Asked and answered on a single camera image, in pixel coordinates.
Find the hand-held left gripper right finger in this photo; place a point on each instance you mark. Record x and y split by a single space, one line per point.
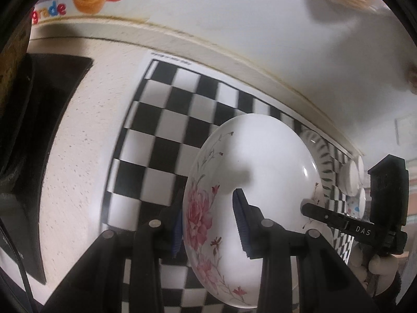
241 220

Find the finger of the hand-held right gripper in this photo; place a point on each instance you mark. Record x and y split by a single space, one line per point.
329 216

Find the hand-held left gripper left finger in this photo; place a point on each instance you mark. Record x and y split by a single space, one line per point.
177 233

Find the white plate with blue leaves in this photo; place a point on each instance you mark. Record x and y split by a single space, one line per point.
321 150

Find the white plate with pink flowers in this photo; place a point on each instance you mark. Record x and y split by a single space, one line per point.
267 156

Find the person's right hand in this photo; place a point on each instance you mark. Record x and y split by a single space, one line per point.
381 264

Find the white bowl with coloured dots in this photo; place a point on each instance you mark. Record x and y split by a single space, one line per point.
357 203

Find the plain white bowl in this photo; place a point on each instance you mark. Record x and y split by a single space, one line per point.
349 176
361 168

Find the black and white checkered mat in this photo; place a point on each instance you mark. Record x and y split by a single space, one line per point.
182 104

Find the black stove top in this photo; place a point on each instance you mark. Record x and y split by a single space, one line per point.
35 111

